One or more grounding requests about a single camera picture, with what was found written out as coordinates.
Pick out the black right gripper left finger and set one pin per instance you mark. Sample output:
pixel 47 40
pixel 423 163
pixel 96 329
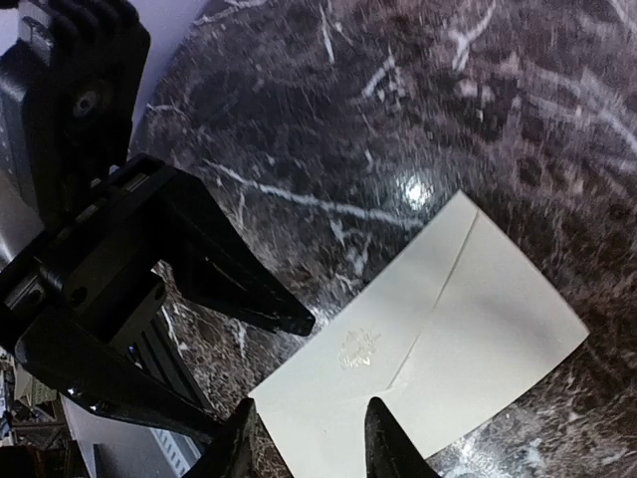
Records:
pixel 230 453

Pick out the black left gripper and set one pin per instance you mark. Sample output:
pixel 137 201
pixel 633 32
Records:
pixel 98 274

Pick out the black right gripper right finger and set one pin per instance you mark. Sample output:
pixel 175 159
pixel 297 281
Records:
pixel 389 453

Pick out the cream paper envelope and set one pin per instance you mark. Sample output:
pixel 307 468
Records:
pixel 457 327

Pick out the white slotted cable duct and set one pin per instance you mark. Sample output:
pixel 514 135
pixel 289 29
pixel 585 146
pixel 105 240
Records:
pixel 180 452

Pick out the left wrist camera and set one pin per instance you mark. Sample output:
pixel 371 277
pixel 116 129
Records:
pixel 68 90

